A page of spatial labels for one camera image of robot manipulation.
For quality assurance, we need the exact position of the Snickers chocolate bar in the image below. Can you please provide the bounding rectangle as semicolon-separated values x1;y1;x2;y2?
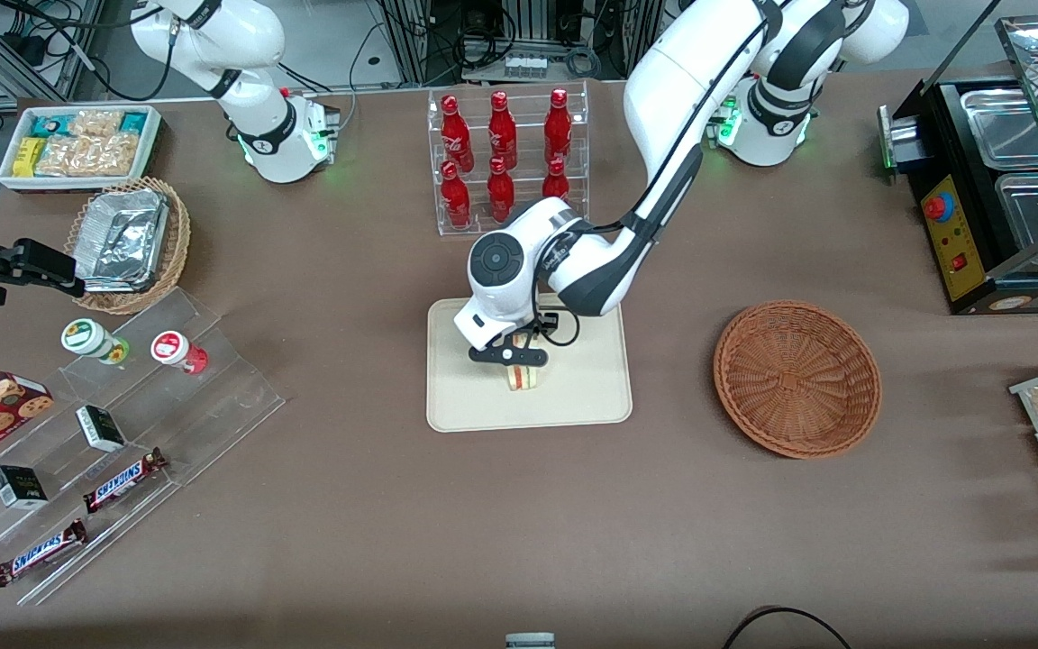
0;518;89;589
83;448;168;515

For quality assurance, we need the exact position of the aluminium foil container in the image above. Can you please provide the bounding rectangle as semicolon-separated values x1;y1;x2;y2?
76;187;170;294

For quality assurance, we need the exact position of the green lidded yogurt cup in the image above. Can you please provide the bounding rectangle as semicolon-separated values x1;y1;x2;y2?
61;318;131;366

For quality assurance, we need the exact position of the clear acrylic bottle rack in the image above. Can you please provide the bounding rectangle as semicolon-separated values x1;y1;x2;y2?
427;81;590;237

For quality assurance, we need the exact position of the triangle sandwich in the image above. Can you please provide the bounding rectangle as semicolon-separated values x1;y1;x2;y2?
506;334;542;392

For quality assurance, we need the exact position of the clear acrylic stepped display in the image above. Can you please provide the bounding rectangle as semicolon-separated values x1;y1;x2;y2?
0;287;287;607

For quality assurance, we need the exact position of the black looped cable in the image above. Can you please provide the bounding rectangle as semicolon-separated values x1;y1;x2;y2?
722;606;853;649

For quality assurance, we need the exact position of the beige plastic serving tray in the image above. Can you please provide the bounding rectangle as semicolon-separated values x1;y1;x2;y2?
426;293;633;434

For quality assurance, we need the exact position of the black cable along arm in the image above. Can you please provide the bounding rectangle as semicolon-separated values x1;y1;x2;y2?
589;14;772;233

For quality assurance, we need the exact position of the black food warmer display case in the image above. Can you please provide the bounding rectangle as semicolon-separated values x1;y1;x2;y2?
878;14;1038;316

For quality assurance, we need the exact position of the red lidded yogurt cup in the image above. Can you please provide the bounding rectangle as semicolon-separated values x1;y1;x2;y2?
150;331;209;376

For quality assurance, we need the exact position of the tan wicker basket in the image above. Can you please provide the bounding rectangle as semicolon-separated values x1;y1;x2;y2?
64;177;192;315

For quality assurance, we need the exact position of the clear bag of crackers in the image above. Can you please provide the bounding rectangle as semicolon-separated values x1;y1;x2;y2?
68;108;123;138
37;133;137;178

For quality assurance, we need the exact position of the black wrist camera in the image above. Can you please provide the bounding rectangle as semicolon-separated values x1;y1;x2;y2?
537;309;583;349

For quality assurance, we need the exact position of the small black carton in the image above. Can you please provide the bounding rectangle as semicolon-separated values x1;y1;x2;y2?
76;405;126;453
0;465;49;511

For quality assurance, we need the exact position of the white plastic snack bin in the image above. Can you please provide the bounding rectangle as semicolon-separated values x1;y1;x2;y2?
0;105;165;195

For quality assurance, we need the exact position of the round brown wicker basket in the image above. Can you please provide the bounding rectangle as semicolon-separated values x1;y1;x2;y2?
714;300;882;460

